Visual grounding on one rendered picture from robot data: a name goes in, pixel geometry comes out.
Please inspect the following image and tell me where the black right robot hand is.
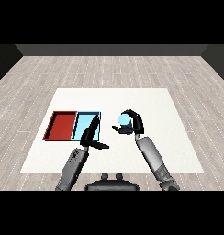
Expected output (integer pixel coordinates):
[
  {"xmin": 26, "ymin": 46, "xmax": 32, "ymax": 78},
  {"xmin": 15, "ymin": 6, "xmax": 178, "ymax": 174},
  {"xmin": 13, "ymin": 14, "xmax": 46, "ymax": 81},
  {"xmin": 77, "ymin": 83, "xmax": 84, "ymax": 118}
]
[{"xmin": 111, "ymin": 109, "xmax": 145, "ymax": 136}]

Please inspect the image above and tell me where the dark grey robot body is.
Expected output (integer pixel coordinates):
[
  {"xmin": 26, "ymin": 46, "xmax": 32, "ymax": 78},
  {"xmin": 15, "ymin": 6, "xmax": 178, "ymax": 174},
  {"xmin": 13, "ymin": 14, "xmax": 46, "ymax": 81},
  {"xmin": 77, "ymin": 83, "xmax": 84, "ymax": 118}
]
[{"xmin": 84, "ymin": 173, "xmax": 141, "ymax": 192}]

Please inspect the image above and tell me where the small blue can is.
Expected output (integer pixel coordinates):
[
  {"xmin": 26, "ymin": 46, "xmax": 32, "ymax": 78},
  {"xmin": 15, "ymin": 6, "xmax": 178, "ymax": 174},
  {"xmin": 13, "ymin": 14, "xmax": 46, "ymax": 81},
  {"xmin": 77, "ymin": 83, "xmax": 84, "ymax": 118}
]
[{"xmin": 118, "ymin": 113, "xmax": 133, "ymax": 129}]

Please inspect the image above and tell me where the light blue shallow open box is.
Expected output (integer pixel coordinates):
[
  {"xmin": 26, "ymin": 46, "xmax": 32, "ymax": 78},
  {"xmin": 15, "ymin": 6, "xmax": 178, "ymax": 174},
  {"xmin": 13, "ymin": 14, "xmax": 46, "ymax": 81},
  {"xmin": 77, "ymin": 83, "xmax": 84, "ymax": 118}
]
[{"xmin": 70, "ymin": 110, "xmax": 102, "ymax": 142}]

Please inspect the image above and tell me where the red shallow open box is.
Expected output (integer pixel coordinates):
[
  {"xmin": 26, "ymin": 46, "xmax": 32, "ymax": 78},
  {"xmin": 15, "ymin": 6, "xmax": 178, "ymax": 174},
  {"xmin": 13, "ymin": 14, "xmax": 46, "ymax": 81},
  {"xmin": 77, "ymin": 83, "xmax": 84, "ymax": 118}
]
[{"xmin": 42, "ymin": 110, "xmax": 78, "ymax": 142}]

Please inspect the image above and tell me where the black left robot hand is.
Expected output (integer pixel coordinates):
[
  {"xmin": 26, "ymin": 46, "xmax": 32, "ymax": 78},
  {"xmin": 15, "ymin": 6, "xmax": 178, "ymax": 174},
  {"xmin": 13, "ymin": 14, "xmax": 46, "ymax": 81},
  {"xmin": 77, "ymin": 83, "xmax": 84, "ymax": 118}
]
[{"xmin": 79, "ymin": 115, "xmax": 110, "ymax": 151}]

